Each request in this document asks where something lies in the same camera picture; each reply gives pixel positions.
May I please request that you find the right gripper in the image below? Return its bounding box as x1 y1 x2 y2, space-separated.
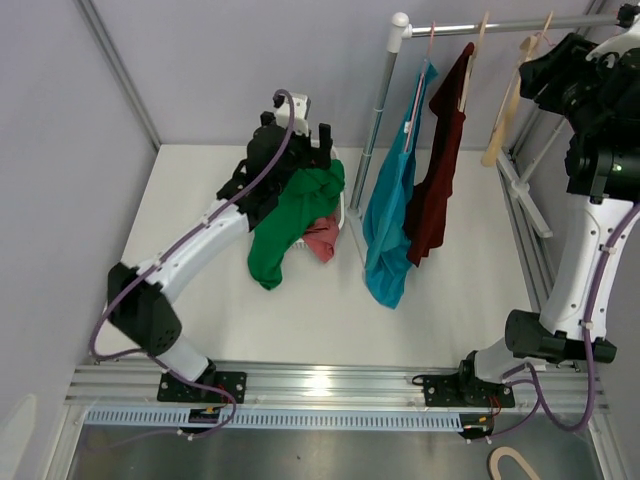
518 33 623 135

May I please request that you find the green t shirt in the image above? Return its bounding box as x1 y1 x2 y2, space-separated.
247 159 345 290

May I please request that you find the pink t shirt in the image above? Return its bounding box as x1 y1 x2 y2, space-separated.
302 215 339 263

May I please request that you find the beige hanger with green shirt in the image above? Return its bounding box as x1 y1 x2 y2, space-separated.
481 11 554 167

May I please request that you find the pink wire hanger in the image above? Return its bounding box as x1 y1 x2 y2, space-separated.
534 31 555 47
403 21 436 153

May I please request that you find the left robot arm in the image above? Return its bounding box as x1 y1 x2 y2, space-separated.
104 112 333 401

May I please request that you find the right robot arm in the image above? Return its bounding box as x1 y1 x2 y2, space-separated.
455 32 639 406

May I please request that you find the teal t shirt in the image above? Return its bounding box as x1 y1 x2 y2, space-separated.
363 63 438 309

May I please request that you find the maroon t shirt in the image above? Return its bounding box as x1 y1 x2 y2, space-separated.
404 42 474 266

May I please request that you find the beige hanger on floor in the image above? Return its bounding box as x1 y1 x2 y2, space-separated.
487 446 541 480

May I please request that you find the white plastic basket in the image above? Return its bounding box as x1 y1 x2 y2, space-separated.
292 144 349 254

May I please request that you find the metal clothes rack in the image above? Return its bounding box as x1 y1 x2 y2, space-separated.
349 1 623 264

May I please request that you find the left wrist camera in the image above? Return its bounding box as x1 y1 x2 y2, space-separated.
274 93 310 137

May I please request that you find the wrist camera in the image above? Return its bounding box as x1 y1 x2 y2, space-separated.
274 93 310 137
585 3 639 62

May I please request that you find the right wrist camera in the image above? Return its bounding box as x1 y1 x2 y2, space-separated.
585 3 639 62

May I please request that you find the aluminium mounting rail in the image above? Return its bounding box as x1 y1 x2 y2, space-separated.
64 358 587 414

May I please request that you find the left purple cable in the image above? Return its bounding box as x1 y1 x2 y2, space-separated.
88 88 296 381

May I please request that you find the purple cable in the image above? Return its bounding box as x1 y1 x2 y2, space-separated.
487 199 640 444
88 88 296 381

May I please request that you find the white slotted cable duct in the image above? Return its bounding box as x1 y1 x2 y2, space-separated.
84 407 463 432

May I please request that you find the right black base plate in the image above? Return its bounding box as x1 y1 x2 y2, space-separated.
412 374 515 408

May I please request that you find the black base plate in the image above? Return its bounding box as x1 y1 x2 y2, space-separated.
412 374 515 408
157 370 248 404

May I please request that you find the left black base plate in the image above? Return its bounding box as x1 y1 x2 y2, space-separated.
157 370 248 404

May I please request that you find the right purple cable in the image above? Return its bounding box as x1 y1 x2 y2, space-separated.
487 199 640 444

